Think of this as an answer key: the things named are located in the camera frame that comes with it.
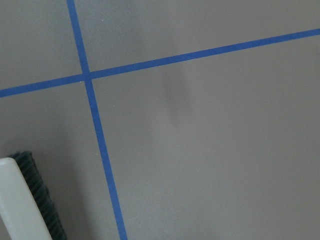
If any beige hand brush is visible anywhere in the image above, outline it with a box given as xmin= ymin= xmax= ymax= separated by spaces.
xmin=0 ymin=151 xmax=68 ymax=240

